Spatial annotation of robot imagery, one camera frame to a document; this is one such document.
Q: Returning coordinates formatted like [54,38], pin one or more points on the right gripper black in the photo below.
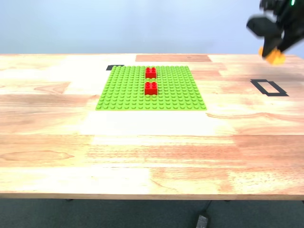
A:
[292,12]

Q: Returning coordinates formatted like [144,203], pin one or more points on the green studded baseplate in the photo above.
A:
[123,95]

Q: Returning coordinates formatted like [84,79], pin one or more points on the black tape rectangle outline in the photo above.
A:
[278,94]

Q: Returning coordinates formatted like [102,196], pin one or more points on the black tape corner marker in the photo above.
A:
[109,68]

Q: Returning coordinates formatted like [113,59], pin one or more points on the red square brick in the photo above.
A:
[150,74]
[151,90]

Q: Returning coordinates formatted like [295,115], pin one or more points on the yellow rectangular brick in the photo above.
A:
[275,58]

